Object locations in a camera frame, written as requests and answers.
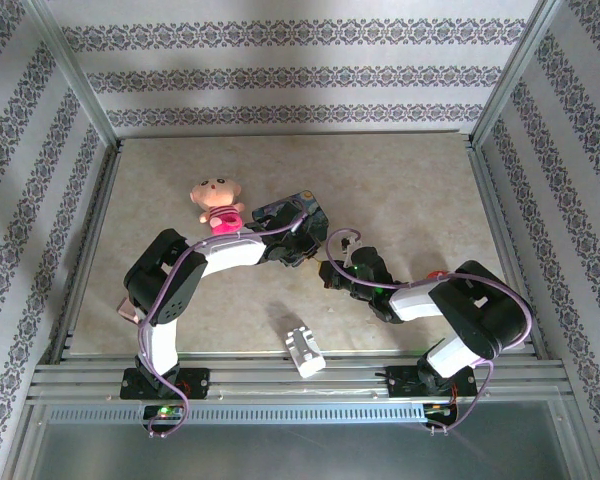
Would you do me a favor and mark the starry night tin box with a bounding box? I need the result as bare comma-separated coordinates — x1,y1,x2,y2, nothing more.
252,188,331,251

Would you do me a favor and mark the white plastic block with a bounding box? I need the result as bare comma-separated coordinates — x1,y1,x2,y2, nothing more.
284,324,327,380

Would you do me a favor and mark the pink plush doll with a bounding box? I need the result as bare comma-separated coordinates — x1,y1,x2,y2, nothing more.
188,178,247,238

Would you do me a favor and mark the small circuit board with LED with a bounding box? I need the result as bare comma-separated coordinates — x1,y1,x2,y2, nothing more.
142,404,186,426
424,402,459,426

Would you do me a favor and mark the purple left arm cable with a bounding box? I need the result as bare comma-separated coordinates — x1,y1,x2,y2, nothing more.
134,197,314,439

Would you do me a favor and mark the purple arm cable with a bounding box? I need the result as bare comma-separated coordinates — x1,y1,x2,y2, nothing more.
326,227,534,436
134,197,314,439

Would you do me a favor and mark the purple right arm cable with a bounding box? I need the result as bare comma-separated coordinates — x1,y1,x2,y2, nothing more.
326,227,534,436

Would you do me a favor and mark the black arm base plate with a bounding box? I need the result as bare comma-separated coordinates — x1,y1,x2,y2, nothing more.
387,364,477,401
119,367,211,401

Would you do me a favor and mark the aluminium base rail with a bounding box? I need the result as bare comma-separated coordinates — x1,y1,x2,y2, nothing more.
27,349,566,404

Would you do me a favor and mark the aluminium side rail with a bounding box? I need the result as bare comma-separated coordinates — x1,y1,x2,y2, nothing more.
464,137,549,359
49,139,126,361

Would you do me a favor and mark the slotted grey cable duct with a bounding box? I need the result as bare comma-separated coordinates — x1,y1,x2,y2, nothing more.
44,402,431,425

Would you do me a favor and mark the aluminium frame post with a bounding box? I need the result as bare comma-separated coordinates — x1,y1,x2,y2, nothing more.
22,0,120,147
471,0,566,146

